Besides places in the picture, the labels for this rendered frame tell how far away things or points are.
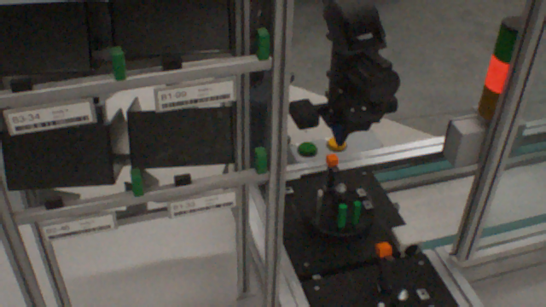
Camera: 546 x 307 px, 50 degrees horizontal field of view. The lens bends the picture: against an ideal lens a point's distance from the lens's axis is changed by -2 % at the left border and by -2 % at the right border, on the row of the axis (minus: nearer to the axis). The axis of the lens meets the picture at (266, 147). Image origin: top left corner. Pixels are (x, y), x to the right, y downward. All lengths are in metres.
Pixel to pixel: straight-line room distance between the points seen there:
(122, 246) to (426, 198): 0.65
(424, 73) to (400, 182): 2.28
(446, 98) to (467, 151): 2.39
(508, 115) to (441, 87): 2.53
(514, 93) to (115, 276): 0.80
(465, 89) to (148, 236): 2.51
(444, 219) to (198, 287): 0.52
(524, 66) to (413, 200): 0.50
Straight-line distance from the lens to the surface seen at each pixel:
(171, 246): 1.27
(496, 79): 0.95
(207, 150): 0.76
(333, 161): 1.14
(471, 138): 0.99
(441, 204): 1.33
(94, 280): 1.24
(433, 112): 3.26
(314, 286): 1.06
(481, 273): 1.23
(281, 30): 0.63
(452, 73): 3.63
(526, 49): 0.90
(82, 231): 0.75
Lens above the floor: 1.80
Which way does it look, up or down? 39 degrees down
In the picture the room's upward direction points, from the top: 1 degrees clockwise
